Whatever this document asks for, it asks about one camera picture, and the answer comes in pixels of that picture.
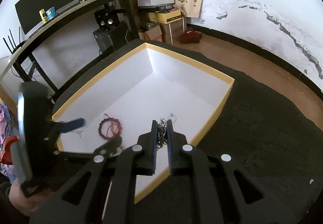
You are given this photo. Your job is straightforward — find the red bead bracelet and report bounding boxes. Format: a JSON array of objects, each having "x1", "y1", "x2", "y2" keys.
[{"x1": 98, "y1": 113, "x2": 123, "y2": 141}]

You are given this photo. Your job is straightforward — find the silver chain necklace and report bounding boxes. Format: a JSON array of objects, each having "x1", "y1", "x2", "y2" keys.
[{"x1": 156, "y1": 117, "x2": 169, "y2": 150}]

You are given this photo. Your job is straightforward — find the left hand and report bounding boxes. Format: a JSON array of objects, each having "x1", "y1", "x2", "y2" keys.
[{"x1": 9, "y1": 179, "x2": 54, "y2": 216}]

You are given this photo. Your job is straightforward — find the yellow white storage box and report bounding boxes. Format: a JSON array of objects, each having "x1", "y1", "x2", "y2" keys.
[{"x1": 51, "y1": 42, "x2": 236, "y2": 204}]

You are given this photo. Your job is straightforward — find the dark desk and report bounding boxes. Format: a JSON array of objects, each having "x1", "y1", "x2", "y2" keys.
[{"x1": 1, "y1": 0, "x2": 140, "y2": 95}]

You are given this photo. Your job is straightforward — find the wifi router antennas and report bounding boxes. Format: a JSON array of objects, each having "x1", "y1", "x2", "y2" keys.
[{"x1": 3, "y1": 28, "x2": 24, "y2": 54}]

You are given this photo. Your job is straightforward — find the black computer tower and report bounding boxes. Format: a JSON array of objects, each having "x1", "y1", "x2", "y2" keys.
[{"x1": 93, "y1": 22, "x2": 133, "y2": 54}]

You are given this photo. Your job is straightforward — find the yellow cup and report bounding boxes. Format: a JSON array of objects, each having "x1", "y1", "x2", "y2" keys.
[{"x1": 39, "y1": 9, "x2": 49, "y2": 24}]

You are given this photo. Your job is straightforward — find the blue cup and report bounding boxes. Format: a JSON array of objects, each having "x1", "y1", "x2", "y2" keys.
[{"x1": 46, "y1": 7, "x2": 57, "y2": 20}]

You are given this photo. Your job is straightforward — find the black speaker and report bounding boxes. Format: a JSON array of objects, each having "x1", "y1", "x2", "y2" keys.
[{"x1": 94, "y1": 8, "x2": 120, "y2": 30}]

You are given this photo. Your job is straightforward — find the brown cardboard box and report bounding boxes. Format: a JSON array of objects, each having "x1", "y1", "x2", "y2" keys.
[{"x1": 160, "y1": 17, "x2": 187, "y2": 44}]

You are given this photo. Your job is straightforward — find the red cloth on floor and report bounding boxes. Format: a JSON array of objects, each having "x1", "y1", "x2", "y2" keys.
[{"x1": 178, "y1": 30, "x2": 202, "y2": 44}]

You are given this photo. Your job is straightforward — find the yellow cardboard box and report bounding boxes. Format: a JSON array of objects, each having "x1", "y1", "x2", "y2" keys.
[{"x1": 148, "y1": 9, "x2": 182, "y2": 24}]

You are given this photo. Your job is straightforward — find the beige paper shopping bag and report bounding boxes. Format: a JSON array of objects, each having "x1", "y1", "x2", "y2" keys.
[{"x1": 175, "y1": 0, "x2": 202, "y2": 18}]

